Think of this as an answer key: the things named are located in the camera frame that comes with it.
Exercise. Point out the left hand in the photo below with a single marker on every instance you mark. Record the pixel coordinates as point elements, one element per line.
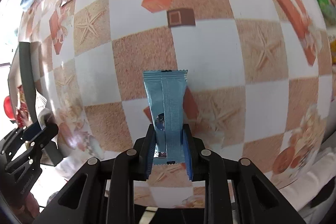
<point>29,211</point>

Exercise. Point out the red festive candy packet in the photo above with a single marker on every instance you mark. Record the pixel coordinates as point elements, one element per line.
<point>22,112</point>

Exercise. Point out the light blue wafer bar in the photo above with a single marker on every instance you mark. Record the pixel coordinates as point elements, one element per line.
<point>165,92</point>

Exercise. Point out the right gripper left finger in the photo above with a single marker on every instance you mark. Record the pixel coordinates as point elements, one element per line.
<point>132,165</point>

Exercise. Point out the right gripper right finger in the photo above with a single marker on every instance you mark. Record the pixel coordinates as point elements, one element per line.
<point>206,165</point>

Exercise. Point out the red plastic stool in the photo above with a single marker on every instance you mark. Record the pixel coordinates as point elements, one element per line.
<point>8,108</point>

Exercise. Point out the grey shallow cardboard box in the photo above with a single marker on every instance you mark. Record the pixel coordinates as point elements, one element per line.
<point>21,73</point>

